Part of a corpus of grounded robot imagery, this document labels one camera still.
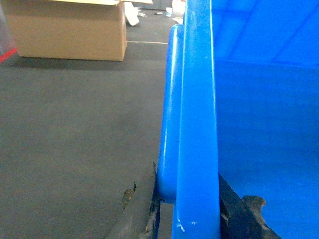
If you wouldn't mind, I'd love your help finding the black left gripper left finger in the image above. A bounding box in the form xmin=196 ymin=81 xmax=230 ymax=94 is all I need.
xmin=106 ymin=162 xmax=160 ymax=239

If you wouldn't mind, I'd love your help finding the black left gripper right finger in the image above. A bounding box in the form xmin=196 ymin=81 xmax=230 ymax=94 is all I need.
xmin=219 ymin=176 xmax=279 ymax=239

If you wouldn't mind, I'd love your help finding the large blue plastic crate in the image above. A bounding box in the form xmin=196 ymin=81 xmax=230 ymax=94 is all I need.
xmin=158 ymin=0 xmax=319 ymax=239

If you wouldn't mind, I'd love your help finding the large cardboard box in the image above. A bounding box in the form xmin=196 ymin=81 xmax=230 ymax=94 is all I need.
xmin=2 ymin=0 xmax=154 ymax=62

